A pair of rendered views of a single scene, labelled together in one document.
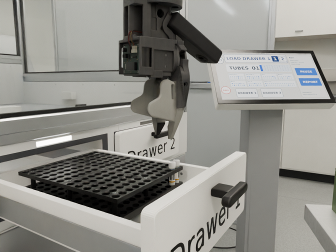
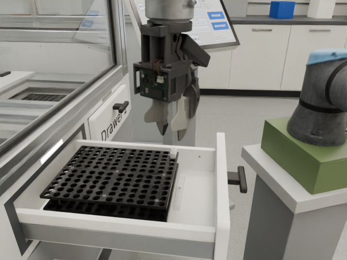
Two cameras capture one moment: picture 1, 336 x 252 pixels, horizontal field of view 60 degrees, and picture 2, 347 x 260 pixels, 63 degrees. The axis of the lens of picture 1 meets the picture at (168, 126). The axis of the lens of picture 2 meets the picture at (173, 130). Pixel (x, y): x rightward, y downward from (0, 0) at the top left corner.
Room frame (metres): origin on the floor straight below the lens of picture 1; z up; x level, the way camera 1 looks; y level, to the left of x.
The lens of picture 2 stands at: (0.03, 0.20, 1.22)
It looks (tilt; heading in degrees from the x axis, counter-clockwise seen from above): 27 degrees down; 336
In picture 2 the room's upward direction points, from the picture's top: straight up
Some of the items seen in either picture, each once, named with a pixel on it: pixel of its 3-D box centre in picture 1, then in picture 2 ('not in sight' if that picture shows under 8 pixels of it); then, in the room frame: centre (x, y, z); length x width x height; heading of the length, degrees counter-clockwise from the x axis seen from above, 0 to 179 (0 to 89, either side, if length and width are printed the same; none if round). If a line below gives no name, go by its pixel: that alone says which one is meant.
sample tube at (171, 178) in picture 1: (172, 174); (173, 161); (0.50, -0.01, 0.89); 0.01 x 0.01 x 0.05
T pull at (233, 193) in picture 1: (226, 191); (235, 178); (0.37, -0.08, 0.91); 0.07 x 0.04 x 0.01; 148
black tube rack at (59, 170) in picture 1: (103, 186); (118, 184); (0.49, 0.11, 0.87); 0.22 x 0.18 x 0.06; 58
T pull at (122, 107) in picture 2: (159, 133); (120, 106); (0.81, 0.03, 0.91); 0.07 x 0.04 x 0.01; 148
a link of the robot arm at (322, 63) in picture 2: not in sight; (332, 75); (0.50, -0.44, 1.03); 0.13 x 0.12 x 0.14; 168
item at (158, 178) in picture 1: (150, 180); (168, 176); (0.44, 0.03, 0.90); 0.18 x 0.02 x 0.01; 148
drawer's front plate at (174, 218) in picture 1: (207, 209); (219, 191); (0.39, -0.06, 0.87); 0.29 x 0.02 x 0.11; 148
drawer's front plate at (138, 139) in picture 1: (151, 144); (112, 115); (0.82, 0.05, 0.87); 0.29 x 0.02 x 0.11; 148
